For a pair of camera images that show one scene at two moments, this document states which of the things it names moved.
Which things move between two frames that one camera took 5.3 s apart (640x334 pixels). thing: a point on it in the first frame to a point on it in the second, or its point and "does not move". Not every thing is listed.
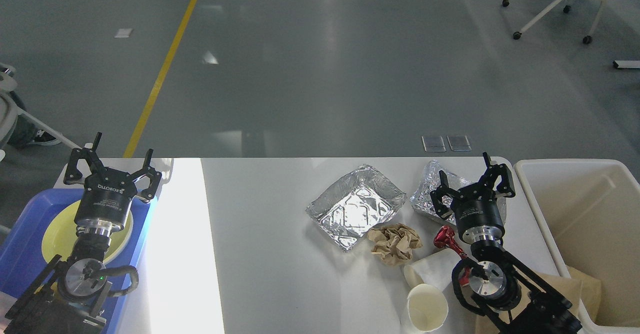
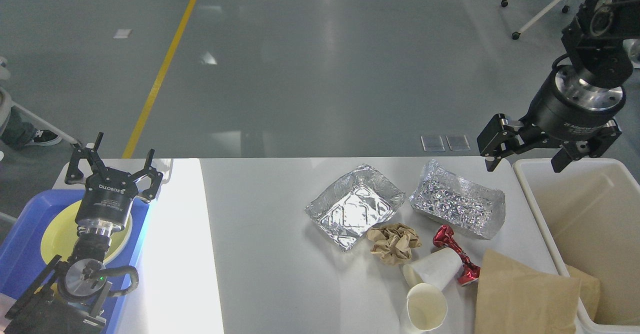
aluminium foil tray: (421, 200) does not move
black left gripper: (106, 197) does not move
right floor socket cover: (459, 142) does not move
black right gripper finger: (437, 194) to (502, 137)
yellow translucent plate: (60, 235) does not move
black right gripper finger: (494, 170) to (573, 151)
